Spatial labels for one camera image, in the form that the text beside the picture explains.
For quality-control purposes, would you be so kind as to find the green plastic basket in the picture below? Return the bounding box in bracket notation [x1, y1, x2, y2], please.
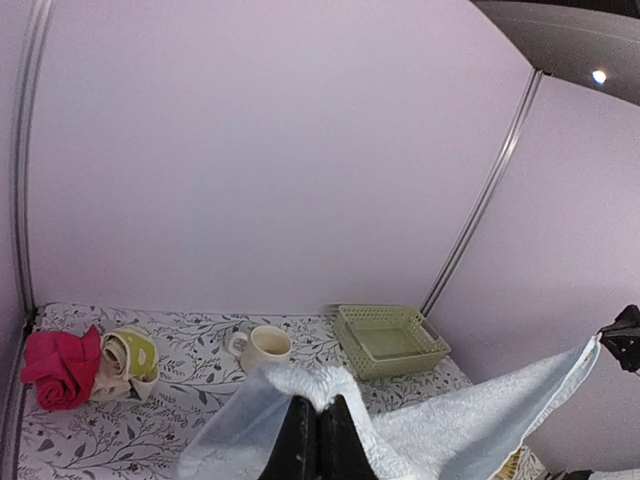
[333, 304, 451, 380]

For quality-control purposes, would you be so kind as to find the cream ceramic mug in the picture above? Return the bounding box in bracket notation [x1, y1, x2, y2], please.
[227, 325, 292, 374]

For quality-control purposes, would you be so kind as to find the aluminium frame post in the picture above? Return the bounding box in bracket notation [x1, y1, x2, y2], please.
[421, 68, 544, 317]
[1, 1, 55, 327]

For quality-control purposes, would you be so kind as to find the left aluminium frame post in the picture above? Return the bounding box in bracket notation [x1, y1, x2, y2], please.
[1, 1, 55, 327]

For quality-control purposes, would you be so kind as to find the right aluminium frame post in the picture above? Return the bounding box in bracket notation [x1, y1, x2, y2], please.
[421, 68, 544, 317]

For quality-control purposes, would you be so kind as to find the pink rolled towel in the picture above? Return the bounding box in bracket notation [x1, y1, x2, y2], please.
[20, 326, 101, 412]

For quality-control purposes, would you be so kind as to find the yellow bamboo tray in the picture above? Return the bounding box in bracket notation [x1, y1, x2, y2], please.
[495, 446, 547, 480]

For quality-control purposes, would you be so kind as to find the cream green patterned towel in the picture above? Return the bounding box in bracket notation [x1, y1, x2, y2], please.
[90, 324, 160, 403]

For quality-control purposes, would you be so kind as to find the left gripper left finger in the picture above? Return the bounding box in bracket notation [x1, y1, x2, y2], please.
[258, 396, 318, 480]

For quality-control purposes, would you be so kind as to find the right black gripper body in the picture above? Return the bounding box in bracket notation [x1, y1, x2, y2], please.
[599, 304, 640, 371]

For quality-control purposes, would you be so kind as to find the light blue towel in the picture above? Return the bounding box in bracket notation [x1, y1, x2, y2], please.
[174, 336, 601, 479]

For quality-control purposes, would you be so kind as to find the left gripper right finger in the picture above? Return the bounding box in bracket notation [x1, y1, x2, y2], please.
[318, 395, 378, 480]

